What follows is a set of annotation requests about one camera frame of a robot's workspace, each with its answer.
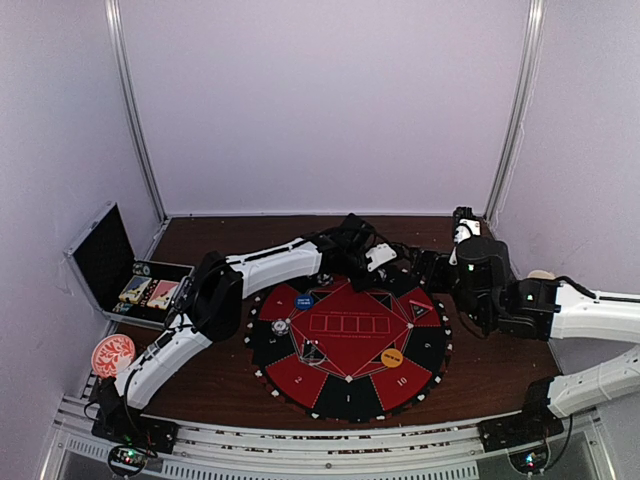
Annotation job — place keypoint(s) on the patterned paper cup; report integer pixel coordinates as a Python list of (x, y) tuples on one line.
[(541, 274)]

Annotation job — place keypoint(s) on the round red black poker mat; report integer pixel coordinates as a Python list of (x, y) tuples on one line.
[(353, 329)]

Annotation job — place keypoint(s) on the white chips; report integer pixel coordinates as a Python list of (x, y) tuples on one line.
[(280, 327), (325, 279)]

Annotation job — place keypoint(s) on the aluminium frame post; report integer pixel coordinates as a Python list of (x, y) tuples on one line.
[(522, 96), (117, 37)]

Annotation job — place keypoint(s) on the left aluminium frame post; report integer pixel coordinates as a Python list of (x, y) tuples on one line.
[(117, 37)]

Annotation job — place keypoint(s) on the right aluminium frame post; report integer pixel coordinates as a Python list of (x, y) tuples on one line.
[(522, 96)]

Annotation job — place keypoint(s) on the orange big blind button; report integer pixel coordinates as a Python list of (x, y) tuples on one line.
[(392, 358)]

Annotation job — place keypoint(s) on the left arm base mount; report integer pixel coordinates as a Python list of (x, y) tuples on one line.
[(118, 422)]

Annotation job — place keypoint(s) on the front aluminium rail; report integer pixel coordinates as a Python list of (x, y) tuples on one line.
[(451, 450)]

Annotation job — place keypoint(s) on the red floral round tin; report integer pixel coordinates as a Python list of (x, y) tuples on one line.
[(112, 355)]

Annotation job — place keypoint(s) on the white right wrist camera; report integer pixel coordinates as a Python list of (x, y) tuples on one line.
[(465, 224)]

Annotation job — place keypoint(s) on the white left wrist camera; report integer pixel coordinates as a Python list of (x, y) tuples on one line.
[(379, 255)]

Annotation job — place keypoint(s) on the black gold card box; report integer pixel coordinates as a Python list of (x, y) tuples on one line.
[(137, 290)]

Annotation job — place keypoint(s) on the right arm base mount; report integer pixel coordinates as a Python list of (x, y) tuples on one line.
[(513, 431)]

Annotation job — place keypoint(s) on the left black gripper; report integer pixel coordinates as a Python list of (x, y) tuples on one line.
[(374, 281)]

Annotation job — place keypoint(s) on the blue small blind button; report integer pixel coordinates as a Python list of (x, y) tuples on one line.
[(304, 302)]

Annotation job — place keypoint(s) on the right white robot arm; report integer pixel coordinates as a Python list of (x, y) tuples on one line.
[(477, 275)]

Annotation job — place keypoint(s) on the aluminium poker case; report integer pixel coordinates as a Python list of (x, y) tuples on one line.
[(122, 287)]

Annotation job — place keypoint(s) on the red gold card box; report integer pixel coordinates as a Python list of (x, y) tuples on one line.
[(162, 295)]

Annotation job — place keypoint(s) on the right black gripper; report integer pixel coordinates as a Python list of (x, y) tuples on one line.
[(434, 282)]

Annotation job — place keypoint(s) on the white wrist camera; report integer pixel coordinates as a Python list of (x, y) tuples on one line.
[(465, 224), (379, 255)]

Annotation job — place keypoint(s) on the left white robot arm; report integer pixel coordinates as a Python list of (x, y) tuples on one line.
[(211, 312)]

